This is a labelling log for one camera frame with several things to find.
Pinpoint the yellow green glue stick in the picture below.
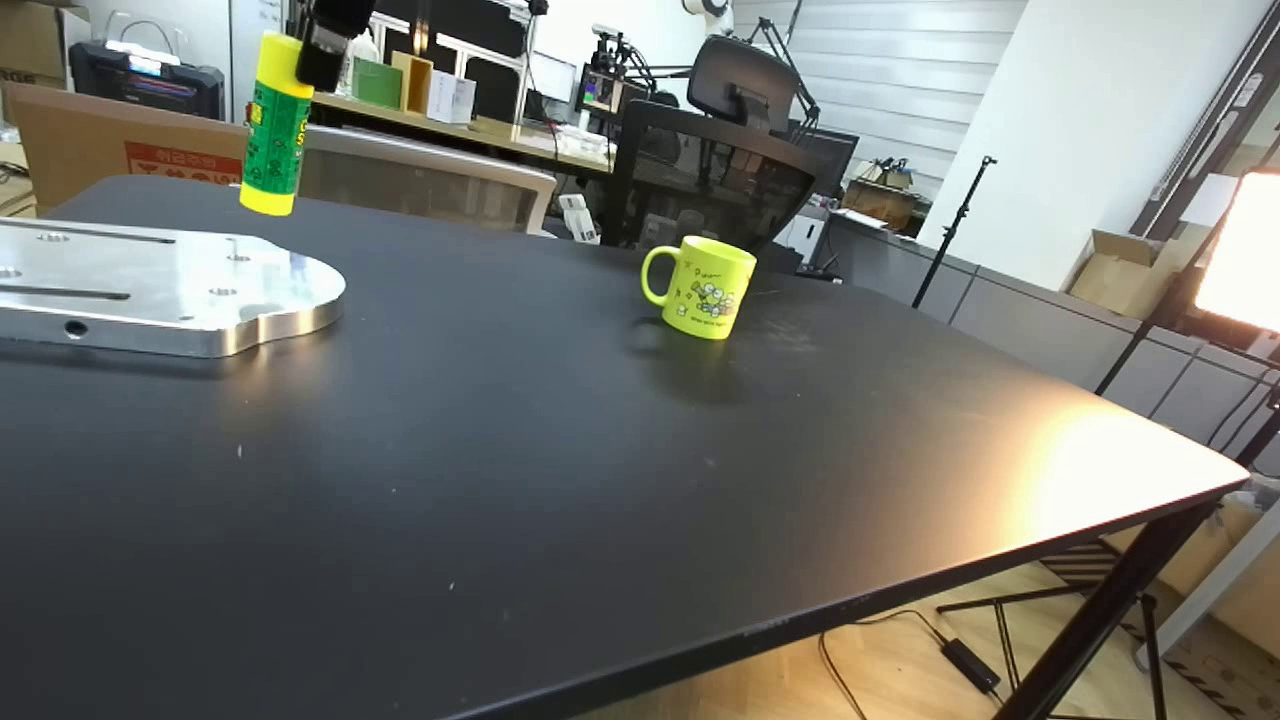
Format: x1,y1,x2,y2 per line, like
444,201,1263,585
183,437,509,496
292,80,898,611
236,27,321,226

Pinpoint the open cardboard box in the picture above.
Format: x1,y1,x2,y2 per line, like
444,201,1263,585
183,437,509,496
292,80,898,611
1064,226,1181,323

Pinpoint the black monitor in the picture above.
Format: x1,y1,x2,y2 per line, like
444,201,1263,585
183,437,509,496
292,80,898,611
460,52,527,129

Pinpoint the silver metal plate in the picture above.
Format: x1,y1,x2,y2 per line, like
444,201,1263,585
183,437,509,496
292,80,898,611
0,216,349,366

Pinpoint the brown wooden box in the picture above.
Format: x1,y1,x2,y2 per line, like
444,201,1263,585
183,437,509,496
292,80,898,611
841,173,933,231

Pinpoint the black table leg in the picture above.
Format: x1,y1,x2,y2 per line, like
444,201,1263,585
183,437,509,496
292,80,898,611
992,496,1223,720

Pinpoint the black printer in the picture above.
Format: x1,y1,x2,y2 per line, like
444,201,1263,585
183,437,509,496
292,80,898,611
70,35,227,124

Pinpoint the wooden desk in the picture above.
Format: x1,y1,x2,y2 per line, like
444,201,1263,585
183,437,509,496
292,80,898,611
309,87,615,176

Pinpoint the black pole stand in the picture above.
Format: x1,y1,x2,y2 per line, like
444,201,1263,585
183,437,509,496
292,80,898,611
909,148,1006,314

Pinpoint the plain cardboard box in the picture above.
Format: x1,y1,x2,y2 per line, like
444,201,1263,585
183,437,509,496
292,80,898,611
0,0,75,92

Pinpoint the white box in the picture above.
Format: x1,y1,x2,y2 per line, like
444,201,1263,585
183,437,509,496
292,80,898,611
428,69,480,129

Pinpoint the green box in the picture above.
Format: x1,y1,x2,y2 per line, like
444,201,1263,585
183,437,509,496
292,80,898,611
349,52,407,114

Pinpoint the bright light panel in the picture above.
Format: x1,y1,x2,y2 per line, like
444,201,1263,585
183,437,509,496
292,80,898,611
1191,164,1280,338

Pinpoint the cardboard box with red label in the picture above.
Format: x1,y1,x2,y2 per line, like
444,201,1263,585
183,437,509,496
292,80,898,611
5,84,280,221

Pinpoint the black power adapter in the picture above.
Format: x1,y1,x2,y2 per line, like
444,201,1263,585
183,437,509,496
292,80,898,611
939,633,1006,695

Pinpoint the yellow box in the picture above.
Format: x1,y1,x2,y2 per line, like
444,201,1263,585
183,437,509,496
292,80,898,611
392,50,440,116

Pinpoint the grey cabinet row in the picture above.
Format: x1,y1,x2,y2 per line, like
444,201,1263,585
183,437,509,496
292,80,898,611
812,210,1280,478

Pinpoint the yellow printed mug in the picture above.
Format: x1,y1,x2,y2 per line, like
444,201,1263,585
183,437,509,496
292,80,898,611
635,231,759,347

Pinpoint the small screen device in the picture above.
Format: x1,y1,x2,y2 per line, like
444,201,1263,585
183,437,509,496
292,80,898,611
576,69,630,121

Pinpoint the black mesh office chair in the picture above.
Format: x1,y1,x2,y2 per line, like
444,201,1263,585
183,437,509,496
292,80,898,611
601,31,864,252

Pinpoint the white framed panel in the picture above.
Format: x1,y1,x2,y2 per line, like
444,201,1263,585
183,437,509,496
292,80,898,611
268,121,559,242

